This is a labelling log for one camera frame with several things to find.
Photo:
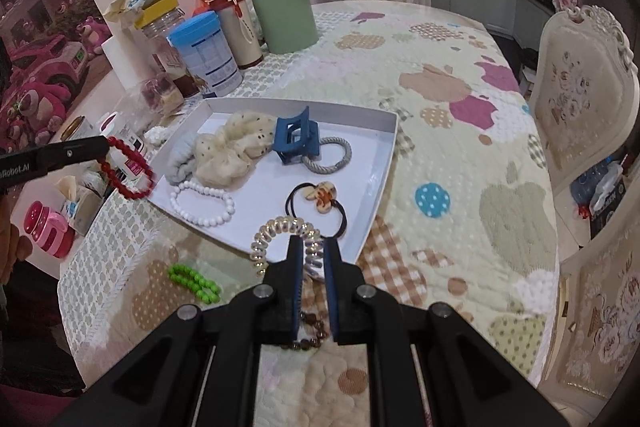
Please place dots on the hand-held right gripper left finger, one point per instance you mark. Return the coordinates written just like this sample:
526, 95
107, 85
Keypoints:
297, 272

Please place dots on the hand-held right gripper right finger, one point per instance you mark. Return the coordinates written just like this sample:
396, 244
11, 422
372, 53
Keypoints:
332, 287

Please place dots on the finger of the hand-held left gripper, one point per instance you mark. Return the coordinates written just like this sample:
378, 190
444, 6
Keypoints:
75, 152

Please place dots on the light blue scrunchie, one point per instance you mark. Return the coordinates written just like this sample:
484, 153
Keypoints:
180, 157

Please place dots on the white cardboard tray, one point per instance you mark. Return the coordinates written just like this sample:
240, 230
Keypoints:
360, 167

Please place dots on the blue hair claw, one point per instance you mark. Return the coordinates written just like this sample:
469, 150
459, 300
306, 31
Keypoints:
295, 142

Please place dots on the cream dotted scrunchie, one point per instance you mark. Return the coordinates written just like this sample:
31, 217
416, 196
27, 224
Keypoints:
235, 147

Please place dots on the person's left hand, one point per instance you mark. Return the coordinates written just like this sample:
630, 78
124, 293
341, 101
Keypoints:
12, 242

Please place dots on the gold lid tin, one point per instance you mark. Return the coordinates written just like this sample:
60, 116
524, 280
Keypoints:
77, 129

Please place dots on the tissue box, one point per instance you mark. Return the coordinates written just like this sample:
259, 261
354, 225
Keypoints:
82, 207

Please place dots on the white bottle pink label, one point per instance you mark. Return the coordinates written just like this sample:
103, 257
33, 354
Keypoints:
132, 162

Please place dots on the pink jar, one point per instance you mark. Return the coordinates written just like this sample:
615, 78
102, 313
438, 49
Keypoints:
47, 229

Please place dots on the crumpled white tissue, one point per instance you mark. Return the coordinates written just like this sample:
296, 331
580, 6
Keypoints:
157, 136

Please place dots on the clear plastic bag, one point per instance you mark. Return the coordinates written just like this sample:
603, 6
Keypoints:
150, 94

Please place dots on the white paper towel roll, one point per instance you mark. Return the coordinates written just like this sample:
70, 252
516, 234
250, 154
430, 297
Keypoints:
122, 62

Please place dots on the clear jar yellow lid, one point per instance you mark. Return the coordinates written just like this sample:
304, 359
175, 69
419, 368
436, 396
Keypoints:
165, 32

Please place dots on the blue lid milk powder can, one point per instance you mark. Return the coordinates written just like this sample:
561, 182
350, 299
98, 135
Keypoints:
210, 57

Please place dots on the cream tumbler red lid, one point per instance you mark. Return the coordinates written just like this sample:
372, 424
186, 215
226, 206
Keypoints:
245, 37

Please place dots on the dark red clothing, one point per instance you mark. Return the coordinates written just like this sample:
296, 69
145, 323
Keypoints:
30, 407

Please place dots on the blue water bottle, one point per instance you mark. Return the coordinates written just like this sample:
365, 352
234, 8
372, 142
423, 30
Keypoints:
585, 187

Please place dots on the white plastic bag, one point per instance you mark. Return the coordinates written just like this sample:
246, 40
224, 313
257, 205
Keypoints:
607, 187

